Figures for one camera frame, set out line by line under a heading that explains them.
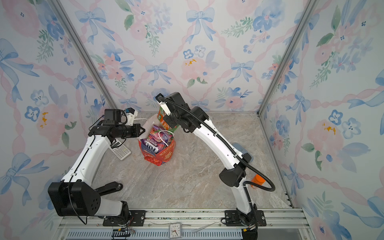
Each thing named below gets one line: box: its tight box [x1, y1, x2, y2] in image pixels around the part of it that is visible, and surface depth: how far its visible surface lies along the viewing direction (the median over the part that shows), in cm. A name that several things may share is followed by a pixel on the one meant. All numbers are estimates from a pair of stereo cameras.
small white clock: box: [168, 222, 183, 239], surface depth 71 cm
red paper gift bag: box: [138, 114, 176, 166], surface depth 83 cm
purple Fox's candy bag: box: [140, 124, 174, 154], surface depth 80 cm
